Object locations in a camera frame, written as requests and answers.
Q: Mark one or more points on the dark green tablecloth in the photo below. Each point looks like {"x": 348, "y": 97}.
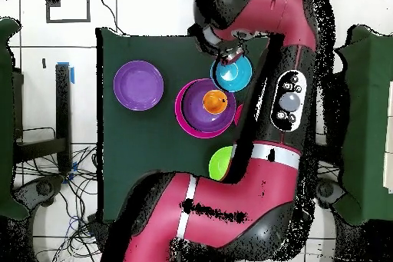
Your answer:
{"x": 147, "y": 139}

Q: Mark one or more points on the black floor stand base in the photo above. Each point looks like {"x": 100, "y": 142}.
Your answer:
{"x": 43, "y": 188}
{"x": 330, "y": 191}

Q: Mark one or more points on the large green bowl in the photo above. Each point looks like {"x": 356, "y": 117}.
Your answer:
{"x": 219, "y": 163}

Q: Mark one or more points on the large pink bowl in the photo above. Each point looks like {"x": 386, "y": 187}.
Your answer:
{"x": 179, "y": 120}

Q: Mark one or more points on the purple bowl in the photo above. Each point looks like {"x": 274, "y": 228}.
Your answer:
{"x": 138, "y": 85}
{"x": 196, "y": 114}

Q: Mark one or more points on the orange cup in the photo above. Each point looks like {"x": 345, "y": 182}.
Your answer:
{"x": 213, "y": 102}

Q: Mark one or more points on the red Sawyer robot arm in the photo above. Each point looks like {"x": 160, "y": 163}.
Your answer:
{"x": 239, "y": 200}

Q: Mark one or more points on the black stand with blue tape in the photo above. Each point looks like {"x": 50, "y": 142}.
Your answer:
{"x": 63, "y": 105}

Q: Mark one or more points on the blue bowl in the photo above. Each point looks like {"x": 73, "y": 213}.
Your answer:
{"x": 238, "y": 77}

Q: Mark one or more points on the green covered side table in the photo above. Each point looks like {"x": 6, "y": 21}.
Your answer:
{"x": 368, "y": 120}
{"x": 6, "y": 120}

